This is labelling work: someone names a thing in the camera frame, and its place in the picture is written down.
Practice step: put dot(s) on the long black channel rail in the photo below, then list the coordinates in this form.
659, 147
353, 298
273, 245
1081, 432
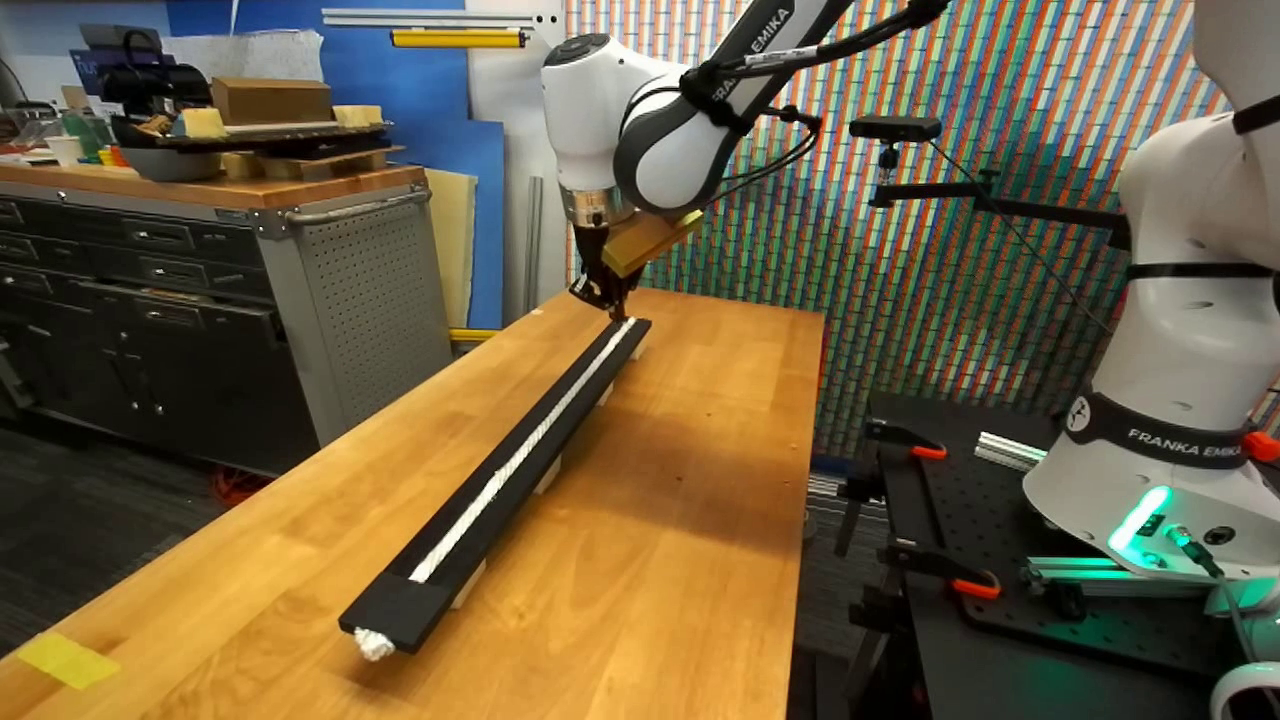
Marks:
424, 576

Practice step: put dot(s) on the grey metal tool cabinet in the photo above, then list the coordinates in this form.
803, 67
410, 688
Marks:
225, 320

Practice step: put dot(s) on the yellow tape patch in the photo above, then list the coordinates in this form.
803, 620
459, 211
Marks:
71, 662

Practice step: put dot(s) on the blue foam board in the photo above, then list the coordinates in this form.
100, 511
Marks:
424, 97

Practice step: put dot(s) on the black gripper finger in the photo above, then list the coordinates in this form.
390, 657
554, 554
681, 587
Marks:
616, 308

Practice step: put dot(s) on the orange black clamp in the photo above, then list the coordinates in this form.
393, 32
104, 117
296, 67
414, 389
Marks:
962, 576
911, 438

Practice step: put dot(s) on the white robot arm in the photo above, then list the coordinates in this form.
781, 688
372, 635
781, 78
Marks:
1151, 462

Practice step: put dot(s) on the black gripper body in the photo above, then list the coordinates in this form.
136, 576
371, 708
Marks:
599, 282

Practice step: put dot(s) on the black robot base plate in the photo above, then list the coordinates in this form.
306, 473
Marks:
1126, 594

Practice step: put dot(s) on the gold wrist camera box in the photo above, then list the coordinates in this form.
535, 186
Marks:
643, 238

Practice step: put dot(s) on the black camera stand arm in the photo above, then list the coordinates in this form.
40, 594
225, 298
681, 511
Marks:
968, 186

